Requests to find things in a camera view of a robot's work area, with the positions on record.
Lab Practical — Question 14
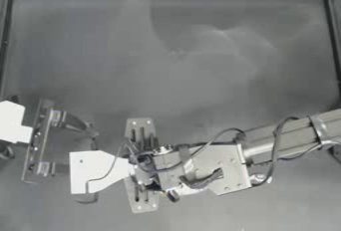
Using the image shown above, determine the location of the thin black camera cable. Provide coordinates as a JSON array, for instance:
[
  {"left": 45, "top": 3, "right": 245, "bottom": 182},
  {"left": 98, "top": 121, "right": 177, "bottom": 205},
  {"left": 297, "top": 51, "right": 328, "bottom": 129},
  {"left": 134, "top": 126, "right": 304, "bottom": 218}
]
[{"left": 85, "top": 139, "right": 136, "bottom": 194}]

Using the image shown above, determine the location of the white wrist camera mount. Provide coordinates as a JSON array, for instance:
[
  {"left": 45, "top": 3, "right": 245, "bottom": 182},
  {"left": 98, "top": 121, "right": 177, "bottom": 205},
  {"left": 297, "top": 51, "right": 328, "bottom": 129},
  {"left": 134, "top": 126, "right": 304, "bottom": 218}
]
[
  {"left": 0, "top": 100, "right": 35, "bottom": 145},
  {"left": 69, "top": 149, "right": 136, "bottom": 195}
]

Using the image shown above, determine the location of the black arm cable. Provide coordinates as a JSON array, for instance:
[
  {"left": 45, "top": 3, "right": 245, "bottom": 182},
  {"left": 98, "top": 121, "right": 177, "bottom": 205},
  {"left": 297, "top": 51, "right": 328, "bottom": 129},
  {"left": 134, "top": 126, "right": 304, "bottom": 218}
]
[{"left": 177, "top": 115, "right": 341, "bottom": 189}]

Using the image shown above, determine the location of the black table frame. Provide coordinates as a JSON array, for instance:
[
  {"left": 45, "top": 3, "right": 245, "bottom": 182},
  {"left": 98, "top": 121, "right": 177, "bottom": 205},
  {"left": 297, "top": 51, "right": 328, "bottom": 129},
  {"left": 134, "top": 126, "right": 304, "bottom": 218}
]
[{"left": 0, "top": 0, "right": 341, "bottom": 110}]

